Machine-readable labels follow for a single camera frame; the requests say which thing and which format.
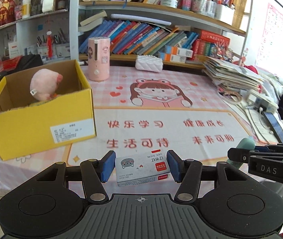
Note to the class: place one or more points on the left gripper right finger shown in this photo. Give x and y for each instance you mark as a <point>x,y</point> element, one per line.
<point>188,174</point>

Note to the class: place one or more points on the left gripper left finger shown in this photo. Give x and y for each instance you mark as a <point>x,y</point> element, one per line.
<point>94,173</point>

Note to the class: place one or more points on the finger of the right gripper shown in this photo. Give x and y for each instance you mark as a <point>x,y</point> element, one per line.
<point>239,155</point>

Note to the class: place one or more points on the mint green small object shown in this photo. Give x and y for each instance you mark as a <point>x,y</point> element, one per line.
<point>245,143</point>

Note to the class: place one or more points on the small staples box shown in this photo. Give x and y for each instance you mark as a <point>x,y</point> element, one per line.
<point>141,168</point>

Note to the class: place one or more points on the large pink plush toy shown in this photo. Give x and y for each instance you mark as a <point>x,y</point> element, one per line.
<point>44,84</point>

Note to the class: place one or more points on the yellow tape roll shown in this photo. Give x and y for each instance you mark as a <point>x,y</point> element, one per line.
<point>38,103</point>

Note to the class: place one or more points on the pink checkered tablecloth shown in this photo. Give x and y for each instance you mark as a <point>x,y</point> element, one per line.
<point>205,131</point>

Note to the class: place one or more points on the stack of magazines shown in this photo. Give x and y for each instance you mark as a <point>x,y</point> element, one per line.
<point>232,77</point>

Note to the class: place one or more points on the yellow cardboard box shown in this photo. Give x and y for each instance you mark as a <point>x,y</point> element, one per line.
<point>67,118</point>

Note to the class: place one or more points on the white quilted pouch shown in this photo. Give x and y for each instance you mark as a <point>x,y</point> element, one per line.
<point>149,63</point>

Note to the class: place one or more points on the pink cylindrical dispenser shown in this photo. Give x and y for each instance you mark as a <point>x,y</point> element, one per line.
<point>98,58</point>

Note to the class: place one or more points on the row of lower shelf books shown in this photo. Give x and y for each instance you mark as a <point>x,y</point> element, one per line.
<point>149,39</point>

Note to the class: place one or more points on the black keyboard piano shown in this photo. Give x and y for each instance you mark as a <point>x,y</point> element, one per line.
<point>18,64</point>

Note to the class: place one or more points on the white bookshelf unit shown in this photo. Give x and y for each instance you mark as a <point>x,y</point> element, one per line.
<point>41,27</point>

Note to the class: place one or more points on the red fortune god decoration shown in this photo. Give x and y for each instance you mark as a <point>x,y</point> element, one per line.
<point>7,14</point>

